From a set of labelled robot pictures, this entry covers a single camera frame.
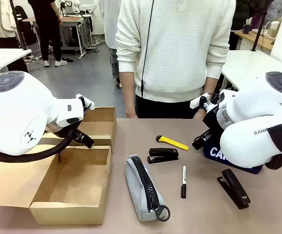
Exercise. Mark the small white background robot arm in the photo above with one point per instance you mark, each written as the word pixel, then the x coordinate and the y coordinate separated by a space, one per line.
pixel 70 6

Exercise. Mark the bystander in dark green jacket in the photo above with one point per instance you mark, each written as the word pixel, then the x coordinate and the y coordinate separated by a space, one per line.
pixel 241 12

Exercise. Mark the yellow utility knife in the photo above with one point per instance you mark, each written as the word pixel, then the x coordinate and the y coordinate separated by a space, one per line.
pixel 172 142

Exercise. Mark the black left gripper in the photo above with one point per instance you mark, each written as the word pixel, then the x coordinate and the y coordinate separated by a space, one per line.
pixel 58 128

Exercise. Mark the bystander in black clothes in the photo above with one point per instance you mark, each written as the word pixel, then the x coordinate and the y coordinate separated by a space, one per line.
pixel 47 24

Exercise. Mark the white table with straight edge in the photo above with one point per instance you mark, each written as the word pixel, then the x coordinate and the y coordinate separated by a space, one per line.
pixel 2 58

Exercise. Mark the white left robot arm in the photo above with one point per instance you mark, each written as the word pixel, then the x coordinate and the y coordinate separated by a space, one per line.
pixel 16 109

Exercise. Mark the dark blue mug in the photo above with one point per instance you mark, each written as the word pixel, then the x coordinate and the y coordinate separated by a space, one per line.
pixel 247 29

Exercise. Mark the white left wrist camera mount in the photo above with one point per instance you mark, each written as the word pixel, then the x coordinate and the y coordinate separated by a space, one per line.
pixel 87 101

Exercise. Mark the person's right forearm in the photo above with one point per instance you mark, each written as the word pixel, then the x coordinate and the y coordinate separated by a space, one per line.
pixel 126 90

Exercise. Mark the black and white marker pen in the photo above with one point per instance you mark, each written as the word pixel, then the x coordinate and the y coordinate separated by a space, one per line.
pixel 183 180

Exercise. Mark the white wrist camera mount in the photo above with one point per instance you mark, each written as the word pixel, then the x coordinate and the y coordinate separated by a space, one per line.
pixel 87 101
pixel 197 101

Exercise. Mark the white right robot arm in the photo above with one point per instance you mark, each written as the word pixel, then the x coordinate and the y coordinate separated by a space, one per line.
pixel 253 122

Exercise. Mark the slanted black stand pole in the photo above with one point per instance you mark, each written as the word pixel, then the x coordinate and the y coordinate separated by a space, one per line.
pixel 259 31

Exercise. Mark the person in white sweater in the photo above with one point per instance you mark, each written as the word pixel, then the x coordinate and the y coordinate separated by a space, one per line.
pixel 175 48

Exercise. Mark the white table with rounded corner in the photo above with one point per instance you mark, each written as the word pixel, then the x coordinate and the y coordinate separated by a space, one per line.
pixel 248 63

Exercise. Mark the long black stapler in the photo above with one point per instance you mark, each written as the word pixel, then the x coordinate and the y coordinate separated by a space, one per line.
pixel 233 187

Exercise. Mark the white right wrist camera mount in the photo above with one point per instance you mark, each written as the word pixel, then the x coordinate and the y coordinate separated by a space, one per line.
pixel 197 101

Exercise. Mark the white cylinder container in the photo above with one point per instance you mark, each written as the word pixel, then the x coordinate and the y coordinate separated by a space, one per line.
pixel 275 25

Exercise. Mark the bystander in white shirt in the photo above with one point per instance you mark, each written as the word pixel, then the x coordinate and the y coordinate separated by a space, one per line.
pixel 109 29

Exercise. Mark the black tripod pole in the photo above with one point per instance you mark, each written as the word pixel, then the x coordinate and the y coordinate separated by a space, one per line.
pixel 19 29

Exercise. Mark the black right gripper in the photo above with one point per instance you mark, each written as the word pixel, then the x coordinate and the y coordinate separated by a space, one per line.
pixel 213 122

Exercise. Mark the person's left hand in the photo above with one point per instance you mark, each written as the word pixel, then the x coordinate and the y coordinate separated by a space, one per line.
pixel 199 115

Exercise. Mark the short black stapler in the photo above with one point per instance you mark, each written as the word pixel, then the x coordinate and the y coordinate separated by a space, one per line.
pixel 163 153

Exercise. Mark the person's right hand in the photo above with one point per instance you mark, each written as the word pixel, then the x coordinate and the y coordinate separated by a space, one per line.
pixel 130 114

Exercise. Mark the metal frame workbench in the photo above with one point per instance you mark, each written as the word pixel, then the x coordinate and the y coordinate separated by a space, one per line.
pixel 70 19

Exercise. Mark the person's left forearm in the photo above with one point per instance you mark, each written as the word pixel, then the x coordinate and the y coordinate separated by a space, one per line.
pixel 210 85

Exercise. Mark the small brown cardboard box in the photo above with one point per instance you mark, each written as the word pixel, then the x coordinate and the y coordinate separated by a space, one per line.
pixel 99 126

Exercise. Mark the navy blue pencil case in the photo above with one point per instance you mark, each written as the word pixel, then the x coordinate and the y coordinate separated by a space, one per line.
pixel 214 152

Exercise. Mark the wooden table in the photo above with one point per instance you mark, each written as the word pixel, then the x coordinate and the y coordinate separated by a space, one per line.
pixel 253 36

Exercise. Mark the large brown cardboard box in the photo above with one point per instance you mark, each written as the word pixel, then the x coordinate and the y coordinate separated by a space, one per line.
pixel 77 185

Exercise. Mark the grey zipper pencil case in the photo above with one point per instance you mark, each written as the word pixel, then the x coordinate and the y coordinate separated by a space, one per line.
pixel 133 185

